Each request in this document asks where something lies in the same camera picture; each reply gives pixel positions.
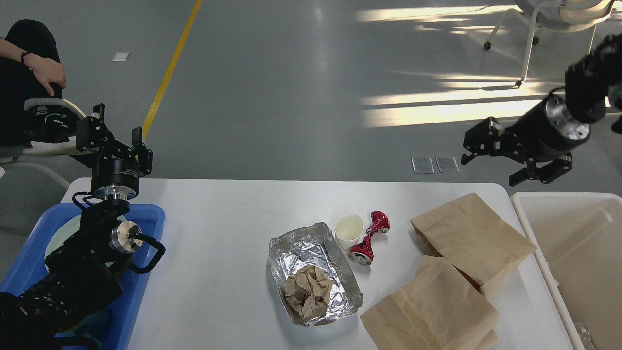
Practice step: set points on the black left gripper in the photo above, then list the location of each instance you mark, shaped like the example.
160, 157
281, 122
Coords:
113, 176

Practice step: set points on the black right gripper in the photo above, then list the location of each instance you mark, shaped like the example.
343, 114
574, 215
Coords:
546, 131

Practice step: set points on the brown paper bag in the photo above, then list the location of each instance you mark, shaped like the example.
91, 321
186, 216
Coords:
437, 310
474, 239

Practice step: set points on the light green plate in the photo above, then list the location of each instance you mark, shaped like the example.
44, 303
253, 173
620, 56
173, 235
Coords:
61, 234

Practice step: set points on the seated person's forearm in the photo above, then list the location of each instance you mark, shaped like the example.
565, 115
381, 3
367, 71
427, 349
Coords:
12, 52

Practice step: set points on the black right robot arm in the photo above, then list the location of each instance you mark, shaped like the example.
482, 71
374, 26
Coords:
589, 85

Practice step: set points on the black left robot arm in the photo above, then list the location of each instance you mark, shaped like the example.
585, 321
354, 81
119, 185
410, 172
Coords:
84, 273

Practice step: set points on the seated person's hand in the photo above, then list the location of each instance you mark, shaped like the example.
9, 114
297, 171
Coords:
47, 72

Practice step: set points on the black and white shoe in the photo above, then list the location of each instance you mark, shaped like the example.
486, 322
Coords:
51, 120

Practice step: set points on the white plastic bin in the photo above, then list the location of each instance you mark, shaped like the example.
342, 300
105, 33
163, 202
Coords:
579, 252

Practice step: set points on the seated person's black trousers leg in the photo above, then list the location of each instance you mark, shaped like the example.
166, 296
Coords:
18, 82

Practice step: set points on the white chair on castors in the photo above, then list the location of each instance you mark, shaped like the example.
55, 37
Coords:
560, 16

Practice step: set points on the blue plastic tray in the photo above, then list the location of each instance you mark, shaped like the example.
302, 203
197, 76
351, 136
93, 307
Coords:
28, 267

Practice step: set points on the small white paper cup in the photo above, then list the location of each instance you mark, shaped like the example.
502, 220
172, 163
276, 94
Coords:
348, 229

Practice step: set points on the crushed red soda can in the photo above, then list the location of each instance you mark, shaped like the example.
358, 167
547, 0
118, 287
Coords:
362, 252

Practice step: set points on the crumpled brown paper in tray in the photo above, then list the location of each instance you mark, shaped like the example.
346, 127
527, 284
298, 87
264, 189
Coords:
308, 292

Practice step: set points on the aluminium foil tray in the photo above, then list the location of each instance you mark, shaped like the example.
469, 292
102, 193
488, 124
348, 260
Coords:
314, 246

